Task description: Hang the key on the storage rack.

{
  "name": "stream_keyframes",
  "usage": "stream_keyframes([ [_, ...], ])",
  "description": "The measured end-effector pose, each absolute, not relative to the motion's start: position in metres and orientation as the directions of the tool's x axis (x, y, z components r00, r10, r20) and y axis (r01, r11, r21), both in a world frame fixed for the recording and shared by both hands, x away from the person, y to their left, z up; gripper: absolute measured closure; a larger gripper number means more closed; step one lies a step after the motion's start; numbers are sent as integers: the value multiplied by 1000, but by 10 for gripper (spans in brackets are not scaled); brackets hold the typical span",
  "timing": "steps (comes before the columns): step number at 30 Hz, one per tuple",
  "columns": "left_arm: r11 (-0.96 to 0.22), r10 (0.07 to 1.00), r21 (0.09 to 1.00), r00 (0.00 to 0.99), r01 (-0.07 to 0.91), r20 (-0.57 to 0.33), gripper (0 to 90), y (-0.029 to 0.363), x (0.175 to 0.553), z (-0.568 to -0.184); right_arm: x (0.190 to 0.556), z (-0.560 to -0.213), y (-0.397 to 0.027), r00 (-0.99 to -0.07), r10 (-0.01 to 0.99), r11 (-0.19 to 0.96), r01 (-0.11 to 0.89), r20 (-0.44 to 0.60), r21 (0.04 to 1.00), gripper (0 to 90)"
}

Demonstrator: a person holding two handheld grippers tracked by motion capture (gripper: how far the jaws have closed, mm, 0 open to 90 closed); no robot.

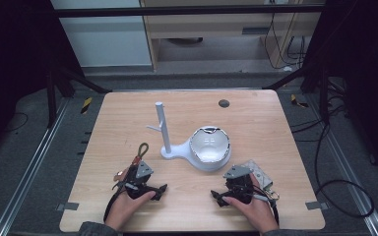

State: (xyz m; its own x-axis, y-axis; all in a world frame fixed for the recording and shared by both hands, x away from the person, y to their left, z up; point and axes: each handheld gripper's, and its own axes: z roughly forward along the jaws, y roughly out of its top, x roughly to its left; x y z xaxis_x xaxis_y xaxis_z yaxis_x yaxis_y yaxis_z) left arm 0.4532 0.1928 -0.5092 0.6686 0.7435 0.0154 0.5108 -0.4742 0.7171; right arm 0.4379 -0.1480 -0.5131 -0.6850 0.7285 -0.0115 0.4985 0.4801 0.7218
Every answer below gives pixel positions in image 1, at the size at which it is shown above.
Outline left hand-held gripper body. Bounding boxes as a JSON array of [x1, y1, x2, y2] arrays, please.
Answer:
[[112, 160, 156, 201]]

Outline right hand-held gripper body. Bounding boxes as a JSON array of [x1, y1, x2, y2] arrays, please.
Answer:
[[221, 164, 272, 205]]

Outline grey pouch with key ring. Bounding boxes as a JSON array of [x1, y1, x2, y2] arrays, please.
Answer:
[[241, 159, 281, 202]]

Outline olive loop keychain with clip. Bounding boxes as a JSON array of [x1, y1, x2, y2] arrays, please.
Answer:
[[112, 142, 151, 183]]

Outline person's left hand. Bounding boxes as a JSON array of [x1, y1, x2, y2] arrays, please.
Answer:
[[104, 190, 158, 232]]

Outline person's right hand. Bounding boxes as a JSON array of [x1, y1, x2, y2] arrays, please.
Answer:
[[221, 172, 281, 236]]

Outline white stand with dish base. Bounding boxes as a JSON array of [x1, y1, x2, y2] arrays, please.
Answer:
[[146, 100, 232, 172]]

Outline white bowl with shiny rim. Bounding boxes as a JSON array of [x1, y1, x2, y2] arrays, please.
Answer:
[[189, 126, 231, 164]]

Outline grey tape piece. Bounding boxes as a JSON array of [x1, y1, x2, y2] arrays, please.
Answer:
[[55, 202, 80, 212], [304, 200, 330, 211]]

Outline black metal stand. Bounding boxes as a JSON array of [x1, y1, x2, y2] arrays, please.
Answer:
[[262, 58, 331, 126], [44, 58, 113, 130]]

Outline white cabinet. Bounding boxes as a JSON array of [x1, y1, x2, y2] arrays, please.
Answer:
[[49, 0, 154, 69]]

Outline wooden desk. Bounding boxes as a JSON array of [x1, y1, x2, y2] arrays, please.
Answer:
[[139, 0, 324, 71]]

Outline left hand-held gripper cable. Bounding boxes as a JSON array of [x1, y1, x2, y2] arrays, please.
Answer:
[[102, 188, 126, 224]]

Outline hand-held gripper cable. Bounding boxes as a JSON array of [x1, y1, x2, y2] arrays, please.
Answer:
[[102, 188, 126, 224], [268, 199, 281, 226]]

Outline right hand-held gripper cable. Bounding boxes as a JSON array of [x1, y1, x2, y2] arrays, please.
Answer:
[[268, 199, 281, 226]]

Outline long black floor cable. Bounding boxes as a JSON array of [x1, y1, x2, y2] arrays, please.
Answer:
[[289, 94, 376, 219]]

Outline aluminium floor rail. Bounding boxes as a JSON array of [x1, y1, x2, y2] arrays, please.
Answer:
[[306, 92, 378, 236], [0, 96, 71, 236]]

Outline thin black floor cable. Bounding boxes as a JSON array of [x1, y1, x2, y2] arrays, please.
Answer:
[[3, 112, 30, 133]]

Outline black hanging cables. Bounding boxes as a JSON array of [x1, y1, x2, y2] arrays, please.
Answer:
[[263, 12, 308, 71]]

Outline black horizontal frame bar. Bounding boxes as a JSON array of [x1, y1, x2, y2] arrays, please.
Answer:
[[52, 3, 327, 19]]

